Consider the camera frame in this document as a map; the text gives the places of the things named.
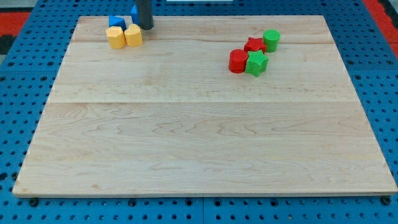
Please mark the yellow heart block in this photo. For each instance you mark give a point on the yellow heart block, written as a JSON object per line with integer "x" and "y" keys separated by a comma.
{"x": 133, "y": 35}

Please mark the light wooden board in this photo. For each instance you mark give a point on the light wooden board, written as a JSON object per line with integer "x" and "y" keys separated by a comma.
{"x": 169, "y": 119}

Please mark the red star block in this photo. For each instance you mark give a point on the red star block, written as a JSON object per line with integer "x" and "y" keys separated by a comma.
{"x": 254, "y": 45}

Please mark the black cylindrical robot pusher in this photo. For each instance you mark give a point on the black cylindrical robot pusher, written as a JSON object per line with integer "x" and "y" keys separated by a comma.
{"x": 145, "y": 14}

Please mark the green star block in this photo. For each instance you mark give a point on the green star block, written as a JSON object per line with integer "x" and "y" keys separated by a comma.
{"x": 256, "y": 63}

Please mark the yellow hexagon block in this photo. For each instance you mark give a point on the yellow hexagon block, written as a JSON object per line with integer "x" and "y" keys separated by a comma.
{"x": 116, "y": 37}

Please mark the red cylinder block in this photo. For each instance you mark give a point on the red cylinder block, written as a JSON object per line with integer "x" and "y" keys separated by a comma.
{"x": 237, "y": 61}

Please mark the blue triangle block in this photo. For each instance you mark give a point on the blue triangle block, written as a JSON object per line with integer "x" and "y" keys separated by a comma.
{"x": 115, "y": 21}

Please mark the blue cube block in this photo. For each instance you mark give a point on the blue cube block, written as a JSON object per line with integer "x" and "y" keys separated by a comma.
{"x": 134, "y": 15}

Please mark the green cylinder block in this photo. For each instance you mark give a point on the green cylinder block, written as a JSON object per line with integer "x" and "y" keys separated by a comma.
{"x": 271, "y": 39}

